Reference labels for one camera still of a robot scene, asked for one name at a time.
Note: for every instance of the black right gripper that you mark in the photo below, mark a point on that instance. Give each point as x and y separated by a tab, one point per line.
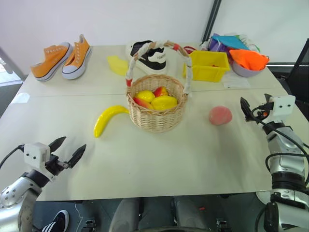
262	114

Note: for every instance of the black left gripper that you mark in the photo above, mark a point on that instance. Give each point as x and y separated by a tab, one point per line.
55	164

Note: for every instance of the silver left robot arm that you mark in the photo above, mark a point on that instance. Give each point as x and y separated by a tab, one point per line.
17	191

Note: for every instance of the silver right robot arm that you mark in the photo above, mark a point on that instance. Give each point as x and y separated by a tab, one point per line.
286	164

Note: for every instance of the yellow fruits in basket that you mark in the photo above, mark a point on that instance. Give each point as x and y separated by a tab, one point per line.
164	102

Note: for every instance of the white paper sheet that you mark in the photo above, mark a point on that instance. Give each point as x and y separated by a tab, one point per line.
235	82

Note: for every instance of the grey bowl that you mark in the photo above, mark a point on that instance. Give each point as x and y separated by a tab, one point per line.
246	72

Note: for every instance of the pink peach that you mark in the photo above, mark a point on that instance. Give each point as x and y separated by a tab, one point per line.
220	115

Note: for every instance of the orange cloth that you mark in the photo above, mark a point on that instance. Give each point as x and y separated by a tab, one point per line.
249	59

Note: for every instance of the yellow banana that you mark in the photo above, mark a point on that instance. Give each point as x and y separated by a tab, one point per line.
106	118

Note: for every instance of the yellow plastic bin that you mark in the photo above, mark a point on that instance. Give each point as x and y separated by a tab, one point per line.
207	71

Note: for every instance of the white green plastic bag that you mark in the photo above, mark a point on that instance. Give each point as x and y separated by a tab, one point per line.
251	43

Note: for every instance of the teal cloth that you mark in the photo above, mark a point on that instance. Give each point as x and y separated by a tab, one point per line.
231	41

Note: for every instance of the purple cloth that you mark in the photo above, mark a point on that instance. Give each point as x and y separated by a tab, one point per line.
217	46

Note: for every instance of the black shoe with white stripes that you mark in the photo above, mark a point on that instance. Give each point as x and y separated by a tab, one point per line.
56	221

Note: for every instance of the dark grey rounded shape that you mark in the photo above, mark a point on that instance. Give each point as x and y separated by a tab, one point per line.
128	215
193	212

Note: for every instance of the orange canvas sneaker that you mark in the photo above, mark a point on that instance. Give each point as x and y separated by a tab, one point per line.
77	58
51	61

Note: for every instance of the long red yellow mango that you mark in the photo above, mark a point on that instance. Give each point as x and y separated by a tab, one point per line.
144	103

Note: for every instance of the black metal pole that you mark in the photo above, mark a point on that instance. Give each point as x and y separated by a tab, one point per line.
212	19

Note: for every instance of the round red yellow apple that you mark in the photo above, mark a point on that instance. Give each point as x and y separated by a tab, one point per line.
161	91

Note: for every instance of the yellow cloth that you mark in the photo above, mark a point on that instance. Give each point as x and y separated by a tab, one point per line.
117	64

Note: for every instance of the black and white sneaker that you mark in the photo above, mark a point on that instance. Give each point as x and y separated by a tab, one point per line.
154	60

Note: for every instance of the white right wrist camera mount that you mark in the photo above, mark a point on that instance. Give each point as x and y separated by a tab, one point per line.
283	105

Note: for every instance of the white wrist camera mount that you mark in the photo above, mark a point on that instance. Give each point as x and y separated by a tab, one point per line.
33	153
283	105

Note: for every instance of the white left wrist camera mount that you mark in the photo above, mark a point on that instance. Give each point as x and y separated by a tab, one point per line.
33	153

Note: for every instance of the grey metal rail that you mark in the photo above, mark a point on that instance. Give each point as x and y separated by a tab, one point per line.
9	61

